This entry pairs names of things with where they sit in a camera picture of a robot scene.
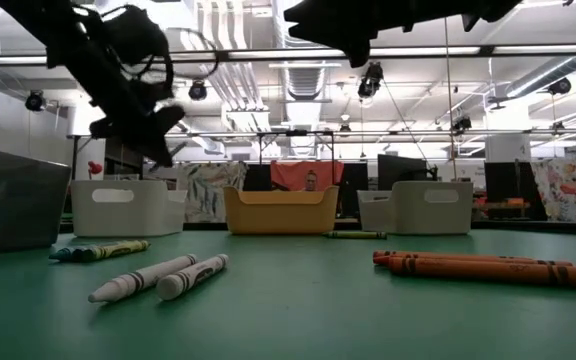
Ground distant black rig frame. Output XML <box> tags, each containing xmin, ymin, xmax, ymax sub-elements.
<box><xmin>70</xmin><ymin>128</ymin><xmax>576</xmax><ymax>182</ymax></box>

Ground distant wooden desk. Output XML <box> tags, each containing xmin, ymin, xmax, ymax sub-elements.
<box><xmin>471</xmin><ymin>197</ymin><xmax>532</xmax><ymax>221</ymax></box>

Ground blue crayon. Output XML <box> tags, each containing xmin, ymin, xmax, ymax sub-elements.
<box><xmin>48</xmin><ymin>245</ymin><xmax>114</xmax><ymax>263</ymax></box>

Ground orange-red crayons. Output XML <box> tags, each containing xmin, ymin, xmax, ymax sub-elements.
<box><xmin>372</xmin><ymin>254</ymin><xmax>574</xmax><ymax>268</ymax></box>

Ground flower print cloth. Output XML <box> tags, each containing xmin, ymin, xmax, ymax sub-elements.
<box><xmin>529</xmin><ymin>156</ymin><xmax>576</xmax><ymax>224</ymax></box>

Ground black beam with light strips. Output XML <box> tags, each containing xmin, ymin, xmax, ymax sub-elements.
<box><xmin>0</xmin><ymin>43</ymin><xmax>576</xmax><ymax>69</ymax></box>

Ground thin hanging cord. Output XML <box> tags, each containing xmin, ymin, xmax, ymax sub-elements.
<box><xmin>440</xmin><ymin>17</ymin><xmax>459</xmax><ymax>181</ymax></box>

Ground orange cloth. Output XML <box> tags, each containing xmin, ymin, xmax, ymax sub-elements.
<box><xmin>269</xmin><ymin>160</ymin><xmax>346</xmax><ymax>192</ymax></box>

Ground person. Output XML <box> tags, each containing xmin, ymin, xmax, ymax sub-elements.
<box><xmin>301</xmin><ymin>169</ymin><xmax>320</xmax><ymax>193</ymax></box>

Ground yellow green crayon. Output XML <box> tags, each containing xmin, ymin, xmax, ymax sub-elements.
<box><xmin>81</xmin><ymin>239</ymin><xmax>152</xmax><ymax>263</ymax></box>
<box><xmin>70</xmin><ymin>242</ymin><xmax>137</xmax><ymax>264</ymax></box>
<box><xmin>323</xmin><ymin>230</ymin><xmax>388</xmax><ymax>240</ymax></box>

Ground grey plastic bin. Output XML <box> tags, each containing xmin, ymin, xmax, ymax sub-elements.
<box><xmin>356</xmin><ymin>180</ymin><xmax>474</xmax><ymax>236</ymax></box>

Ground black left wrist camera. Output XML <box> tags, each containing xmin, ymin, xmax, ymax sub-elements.
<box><xmin>101</xmin><ymin>4</ymin><xmax>170</xmax><ymax>67</ymax></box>

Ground black monitor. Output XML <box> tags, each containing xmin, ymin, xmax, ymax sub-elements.
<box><xmin>376</xmin><ymin>153</ymin><xmax>440</xmax><ymax>191</ymax></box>

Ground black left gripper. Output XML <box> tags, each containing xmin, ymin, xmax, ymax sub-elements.
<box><xmin>87</xmin><ymin>64</ymin><xmax>188</xmax><ymax>169</ymax></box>

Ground black partition panel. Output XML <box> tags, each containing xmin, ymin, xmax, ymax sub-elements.
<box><xmin>483</xmin><ymin>160</ymin><xmax>549</xmax><ymax>222</ymax></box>

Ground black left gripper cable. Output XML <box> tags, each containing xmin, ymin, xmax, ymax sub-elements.
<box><xmin>165</xmin><ymin>26</ymin><xmax>220</xmax><ymax>81</ymax></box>

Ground dark green plastic bin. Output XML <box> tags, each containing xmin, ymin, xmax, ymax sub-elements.
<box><xmin>0</xmin><ymin>144</ymin><xmax>73</xmax><ymax>256</ymax></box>

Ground white plastic bin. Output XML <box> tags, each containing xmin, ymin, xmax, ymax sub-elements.
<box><xmin>70</xmin><ymin>180</ymin><xmax>188</xmax><ymax>238</ymax></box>

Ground orange plastic bin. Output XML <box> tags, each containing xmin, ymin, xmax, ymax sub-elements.
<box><xmin>222</xmin><ymin>185</ymin><xmax>341</xmax><ymax>236</ymax></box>

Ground silver ventilation duct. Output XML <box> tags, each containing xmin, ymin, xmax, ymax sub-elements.
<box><xmin>272</xmin><ymin>0</ymin><xmax>342</xmax><ymax>101</ymax></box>

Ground white crayon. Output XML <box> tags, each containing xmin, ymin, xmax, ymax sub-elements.
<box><xmin>87</xmin><ymin>253</ymin><xmax>199</xmax><ymax>304</ymax></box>
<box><xmin>156</xmin><ymin>253</ymin><xmax>230</xmax><ymax>302</ymax></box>

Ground green table mat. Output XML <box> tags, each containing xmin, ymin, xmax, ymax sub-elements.
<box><xmin>0</xmin><ymin>230</ymin><xmax>576</xmax><ymax>360</ymax></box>

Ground leaf print cloth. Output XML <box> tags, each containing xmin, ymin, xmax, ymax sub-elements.
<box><xmin>176</xmin><ymin>161</ymin><xmax>249</xmax><ymax>224</ymax></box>

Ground orange crayons front right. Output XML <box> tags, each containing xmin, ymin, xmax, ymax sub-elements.
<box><xmin>387</xmin><ymin>257</ymin><xmax>576</xmax><ymax>289</ymax></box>

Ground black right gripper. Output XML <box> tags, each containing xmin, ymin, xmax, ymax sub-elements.
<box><xmin>283</xmin><ymin>0</ymin><xmax>409</xmax><ymax>69</ymax></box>

